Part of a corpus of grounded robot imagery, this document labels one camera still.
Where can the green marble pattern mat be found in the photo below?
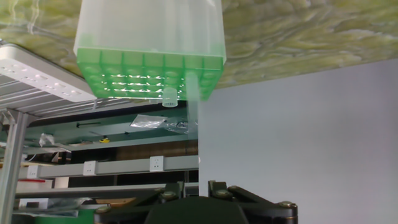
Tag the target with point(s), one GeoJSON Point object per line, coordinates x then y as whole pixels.
{"type": "Point", "coordinates": [295, 37]}

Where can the green pipette tip holder box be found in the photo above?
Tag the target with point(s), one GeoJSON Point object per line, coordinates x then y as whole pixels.
{"type": "Point", "coordinates": [149, 31]}

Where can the flat clear plastic bag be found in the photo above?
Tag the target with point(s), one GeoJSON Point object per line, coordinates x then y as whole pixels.
{"type": "Point", "coordinates": [147, 121]}

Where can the white wall socket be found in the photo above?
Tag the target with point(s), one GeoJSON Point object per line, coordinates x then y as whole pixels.
{"type": "Point", "coordinates": [89, 168]}
{"type": "Point", "coordinates": [32, 171]}
{"type": "Point", "coordinates": [156, 163]}

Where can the wrinkled clear plastic bag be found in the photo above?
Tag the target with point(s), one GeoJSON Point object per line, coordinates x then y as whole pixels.
{"type": "Point", "coordinates": [180, 127]}

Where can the yellow tape measure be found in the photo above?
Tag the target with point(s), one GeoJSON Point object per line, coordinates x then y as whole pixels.
{"type": "Point", "coordinates": [104, 140]}

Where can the white power strip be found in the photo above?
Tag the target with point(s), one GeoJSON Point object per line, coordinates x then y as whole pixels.
{"type": "Point", "coordinates": [40, 77]}

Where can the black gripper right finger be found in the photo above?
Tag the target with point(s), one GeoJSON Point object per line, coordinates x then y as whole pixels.
{"type": "Point", "coordinates": [222, 191]}

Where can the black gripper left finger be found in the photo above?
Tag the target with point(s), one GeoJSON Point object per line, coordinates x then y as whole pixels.
{"type": "Point", "coordinates": [169, 194]}

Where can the white box with red stripe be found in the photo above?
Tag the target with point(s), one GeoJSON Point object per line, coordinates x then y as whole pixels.
{"type": "Point", "coordinates": [34, 184]}

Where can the thin black tool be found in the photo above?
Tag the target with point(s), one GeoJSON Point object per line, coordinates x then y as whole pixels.
{"type": "Point", "coordinates": [88, 124]}

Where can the large clear pipette tip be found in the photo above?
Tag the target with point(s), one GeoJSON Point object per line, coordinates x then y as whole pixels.
{"type": "Point", "coordinates": [169, 98]}

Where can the aluminium table leg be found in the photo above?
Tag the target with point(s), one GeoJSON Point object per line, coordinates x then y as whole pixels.
{"type": "Point", "coordinates": [11, 161]}

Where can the green workbench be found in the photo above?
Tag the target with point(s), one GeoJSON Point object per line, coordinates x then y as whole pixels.
{"type": "Point", "coordinates": [77, 137]}

